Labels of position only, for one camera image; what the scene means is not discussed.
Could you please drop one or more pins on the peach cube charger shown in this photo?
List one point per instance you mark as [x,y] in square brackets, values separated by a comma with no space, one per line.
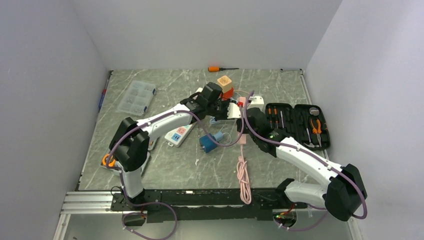
[225,83]

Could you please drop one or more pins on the blue cube charger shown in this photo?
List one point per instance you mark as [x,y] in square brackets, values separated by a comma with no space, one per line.
[206,144]

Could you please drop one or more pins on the pink power strip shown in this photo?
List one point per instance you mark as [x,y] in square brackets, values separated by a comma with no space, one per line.
[243,139]

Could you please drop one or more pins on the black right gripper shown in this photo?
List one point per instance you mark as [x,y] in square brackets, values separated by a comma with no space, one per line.
[239,127]

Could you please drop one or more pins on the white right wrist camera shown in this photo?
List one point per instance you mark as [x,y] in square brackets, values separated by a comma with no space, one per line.
[256,101]

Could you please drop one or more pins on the grey open tool case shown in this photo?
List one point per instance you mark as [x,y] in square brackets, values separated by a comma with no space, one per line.
[150,148]

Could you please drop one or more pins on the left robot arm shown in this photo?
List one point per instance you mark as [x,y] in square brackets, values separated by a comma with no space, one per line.
[129,145]

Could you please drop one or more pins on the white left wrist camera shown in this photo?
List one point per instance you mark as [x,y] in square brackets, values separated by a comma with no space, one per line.
[234,111]

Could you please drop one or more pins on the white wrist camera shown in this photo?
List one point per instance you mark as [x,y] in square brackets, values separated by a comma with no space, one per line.
[256,101]
[234,111]

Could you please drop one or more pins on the black open tool case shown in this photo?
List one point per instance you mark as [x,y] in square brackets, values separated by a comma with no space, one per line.
[296,121]

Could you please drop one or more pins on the blue red pen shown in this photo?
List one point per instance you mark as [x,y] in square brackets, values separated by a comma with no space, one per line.
[102,96]

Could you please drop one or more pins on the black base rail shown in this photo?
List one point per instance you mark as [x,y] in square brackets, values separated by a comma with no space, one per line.
[206,204]

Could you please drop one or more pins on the red cube adapter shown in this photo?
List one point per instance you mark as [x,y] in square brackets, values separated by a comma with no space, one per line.
[228,94]

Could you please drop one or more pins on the long nose orange pliers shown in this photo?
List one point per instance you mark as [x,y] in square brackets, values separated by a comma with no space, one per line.
[316,129]

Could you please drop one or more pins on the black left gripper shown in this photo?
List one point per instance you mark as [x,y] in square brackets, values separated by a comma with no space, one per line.
[226,103]

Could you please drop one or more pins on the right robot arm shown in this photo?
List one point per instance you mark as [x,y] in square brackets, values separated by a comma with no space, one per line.
[339,189]

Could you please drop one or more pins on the orange screwdriver at back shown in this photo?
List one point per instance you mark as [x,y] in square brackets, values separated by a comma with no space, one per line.
[213,69]

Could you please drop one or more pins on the clear plastic screw organizer box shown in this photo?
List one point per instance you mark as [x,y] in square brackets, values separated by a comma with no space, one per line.
[137,98]

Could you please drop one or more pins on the light blue charger plug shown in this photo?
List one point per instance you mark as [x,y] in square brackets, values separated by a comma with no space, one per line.
[218,136]

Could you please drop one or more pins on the white power strip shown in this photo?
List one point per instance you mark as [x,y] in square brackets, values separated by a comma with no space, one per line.
[177,136]

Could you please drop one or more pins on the orange tape measure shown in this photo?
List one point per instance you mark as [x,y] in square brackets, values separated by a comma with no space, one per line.
[108,161]

